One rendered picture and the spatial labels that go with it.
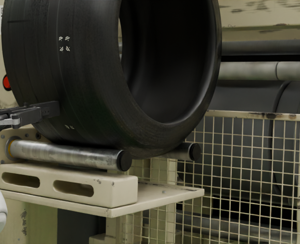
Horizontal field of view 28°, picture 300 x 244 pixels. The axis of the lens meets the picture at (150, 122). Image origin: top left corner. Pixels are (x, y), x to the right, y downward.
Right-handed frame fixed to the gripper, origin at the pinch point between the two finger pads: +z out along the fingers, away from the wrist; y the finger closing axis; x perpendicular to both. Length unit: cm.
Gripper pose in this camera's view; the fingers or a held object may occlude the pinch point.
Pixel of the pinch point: (44, 110)
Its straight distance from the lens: 123.6
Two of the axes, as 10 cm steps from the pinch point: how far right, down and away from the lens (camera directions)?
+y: -8.1, -0.5, 5.9
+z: 5.9, -1.6, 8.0
